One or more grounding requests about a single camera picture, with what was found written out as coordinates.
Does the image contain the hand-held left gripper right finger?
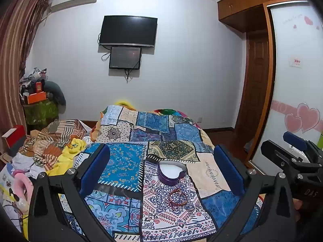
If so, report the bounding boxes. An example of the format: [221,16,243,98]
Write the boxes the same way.
[209,144,297,242]

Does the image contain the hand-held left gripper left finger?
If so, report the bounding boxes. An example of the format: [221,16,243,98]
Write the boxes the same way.
[28,143,115,242]

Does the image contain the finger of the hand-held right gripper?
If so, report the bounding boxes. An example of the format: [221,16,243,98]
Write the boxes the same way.
[283,131,316,155]
[261,140,304,175]

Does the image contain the purple heart-shaped box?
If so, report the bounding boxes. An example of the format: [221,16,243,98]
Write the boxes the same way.
[158,161,188,185]

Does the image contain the red bead bracelet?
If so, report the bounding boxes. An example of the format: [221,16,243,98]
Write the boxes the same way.
[168,190,189,206]

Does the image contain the person's right hand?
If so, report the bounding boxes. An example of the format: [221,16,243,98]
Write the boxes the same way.
[293,199,304,222]

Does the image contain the pink heart stickers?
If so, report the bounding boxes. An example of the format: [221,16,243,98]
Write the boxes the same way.
[284,102,321,134]

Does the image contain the yellow cloth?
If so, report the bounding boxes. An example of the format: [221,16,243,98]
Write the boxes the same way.
[47,137,88,177]

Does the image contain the white sliding wardrobe door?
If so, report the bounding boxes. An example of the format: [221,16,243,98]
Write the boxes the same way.
[249,0,323,175]

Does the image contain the orange striped blanket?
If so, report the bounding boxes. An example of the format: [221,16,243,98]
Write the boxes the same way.
[19,119,88,167]

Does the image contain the brown wooden door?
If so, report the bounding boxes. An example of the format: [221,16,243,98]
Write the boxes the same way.
[235,30,269,145]

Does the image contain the patchwork blanket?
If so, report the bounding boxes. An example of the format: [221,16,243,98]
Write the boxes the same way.
[58,104,265,242]

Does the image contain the green cloth-covered stand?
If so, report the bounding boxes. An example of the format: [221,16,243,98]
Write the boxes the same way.
[23,99,60,126]

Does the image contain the red box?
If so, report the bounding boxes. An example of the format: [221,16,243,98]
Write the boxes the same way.
[2,125,27,150]

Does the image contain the grey plush pillow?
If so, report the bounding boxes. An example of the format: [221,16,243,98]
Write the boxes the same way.
[44,81,67,107]

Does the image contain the colourful bright blanket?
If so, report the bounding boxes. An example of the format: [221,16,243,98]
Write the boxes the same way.
[115,99,187,116]

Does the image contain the orange box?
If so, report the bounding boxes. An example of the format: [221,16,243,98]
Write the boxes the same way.
[27,92,47,104]

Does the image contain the pile of household clutter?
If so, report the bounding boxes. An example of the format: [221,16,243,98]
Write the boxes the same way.
[20,67,48,94]

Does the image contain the small black monitor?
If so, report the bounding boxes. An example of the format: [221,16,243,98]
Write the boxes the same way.
[109,46,142,70]

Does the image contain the wooden overhead cabinet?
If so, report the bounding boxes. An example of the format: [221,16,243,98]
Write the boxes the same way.
[217,0,307,33]

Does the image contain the brown striped curtain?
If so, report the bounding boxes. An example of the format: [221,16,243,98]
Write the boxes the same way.
[0,0,52,137]

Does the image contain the white air conditioner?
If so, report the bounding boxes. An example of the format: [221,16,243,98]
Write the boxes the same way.
[49,0,101,13]

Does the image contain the wall-mounted black television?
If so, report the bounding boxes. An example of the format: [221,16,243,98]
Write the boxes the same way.
[98,15,158,48]

